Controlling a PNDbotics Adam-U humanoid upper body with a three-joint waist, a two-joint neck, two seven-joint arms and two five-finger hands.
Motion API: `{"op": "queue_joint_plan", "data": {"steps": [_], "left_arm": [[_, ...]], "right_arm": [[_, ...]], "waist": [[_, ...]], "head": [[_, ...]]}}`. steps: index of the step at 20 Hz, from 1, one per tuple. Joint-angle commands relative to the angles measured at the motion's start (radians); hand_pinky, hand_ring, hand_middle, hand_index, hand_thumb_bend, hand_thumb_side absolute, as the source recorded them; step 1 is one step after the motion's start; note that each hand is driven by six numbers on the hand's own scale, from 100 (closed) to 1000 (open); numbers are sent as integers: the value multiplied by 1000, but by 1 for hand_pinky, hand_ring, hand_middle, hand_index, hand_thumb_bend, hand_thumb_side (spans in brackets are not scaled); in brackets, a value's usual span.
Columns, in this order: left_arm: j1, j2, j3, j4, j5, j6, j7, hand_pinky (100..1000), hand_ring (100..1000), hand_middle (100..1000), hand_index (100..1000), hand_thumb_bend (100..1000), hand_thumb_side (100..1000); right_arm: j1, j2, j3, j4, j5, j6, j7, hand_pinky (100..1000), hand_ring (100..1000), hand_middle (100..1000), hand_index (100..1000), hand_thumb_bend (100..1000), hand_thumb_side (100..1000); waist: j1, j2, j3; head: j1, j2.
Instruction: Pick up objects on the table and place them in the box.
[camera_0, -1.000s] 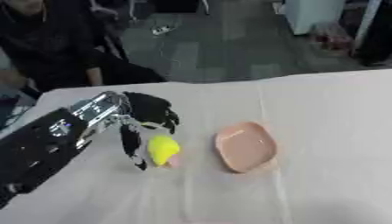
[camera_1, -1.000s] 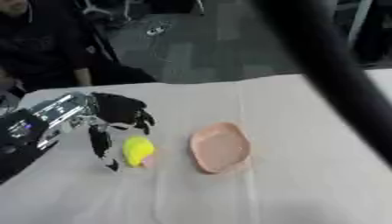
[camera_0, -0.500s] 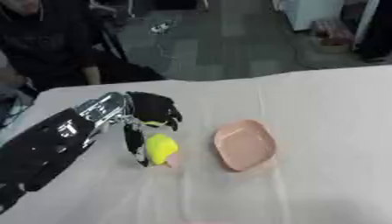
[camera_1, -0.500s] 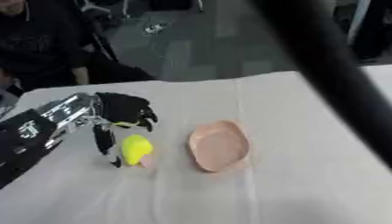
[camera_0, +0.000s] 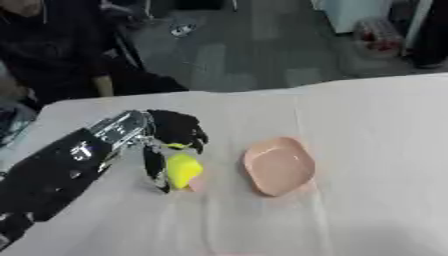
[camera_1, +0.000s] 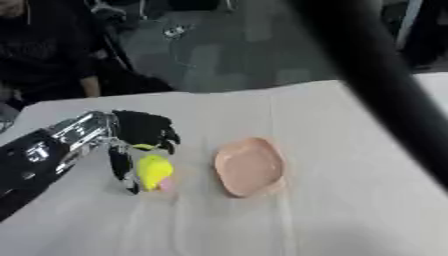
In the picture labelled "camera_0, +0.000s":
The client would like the pink square plate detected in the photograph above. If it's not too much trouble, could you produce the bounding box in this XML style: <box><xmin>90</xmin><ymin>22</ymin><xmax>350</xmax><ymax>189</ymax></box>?
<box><xmin>241</xmin><ymin>136</ymin><xmax>317</xmax><ymax>198</ymax></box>

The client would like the red and clear bag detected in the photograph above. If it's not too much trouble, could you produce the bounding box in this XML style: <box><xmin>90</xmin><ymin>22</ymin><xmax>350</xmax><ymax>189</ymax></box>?
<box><xmin>353</xmin><ymin>19</ymin><xmax>406</xmax><ymax>58</ymax></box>

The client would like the white shoe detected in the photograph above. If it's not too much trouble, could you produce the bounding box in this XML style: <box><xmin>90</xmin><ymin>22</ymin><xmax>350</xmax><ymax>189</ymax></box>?
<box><xmin>169</xmin><ymin>23</ymin><xmax>198</xmax><ymax>38</ymax></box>

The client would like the yellow block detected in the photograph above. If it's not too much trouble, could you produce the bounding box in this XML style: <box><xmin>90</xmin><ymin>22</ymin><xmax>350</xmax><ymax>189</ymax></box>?
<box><xmin>164</xmin><ymin>152</ymin><xmax>205</xmax><ymax>190</ymax></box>

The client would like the white cabinet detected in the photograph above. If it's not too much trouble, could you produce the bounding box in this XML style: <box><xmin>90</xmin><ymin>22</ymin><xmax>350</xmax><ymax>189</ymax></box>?
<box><xmin>311</xmin><ymin>0</ymin><xmax>394</xmax><ymax>34</ymax></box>

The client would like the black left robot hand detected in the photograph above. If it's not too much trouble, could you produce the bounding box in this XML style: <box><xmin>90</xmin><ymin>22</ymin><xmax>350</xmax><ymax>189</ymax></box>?
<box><xmin>140</xmin><ymin>109</ymin><xmax>210</xmax><ymax>194</ymax></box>

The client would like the person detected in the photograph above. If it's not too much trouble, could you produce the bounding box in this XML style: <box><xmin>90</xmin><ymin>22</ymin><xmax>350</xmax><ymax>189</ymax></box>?
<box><xmin>0</xmin><ymin>0</ymin><xmax>189</xmax><ymax>111</ymax></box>

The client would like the pink block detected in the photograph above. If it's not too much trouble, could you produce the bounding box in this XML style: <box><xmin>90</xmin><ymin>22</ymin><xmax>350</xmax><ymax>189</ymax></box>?
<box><xmin>185</xmin><ymin>176</ymin><xmax>207</xmax><ymax>193</ymax></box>

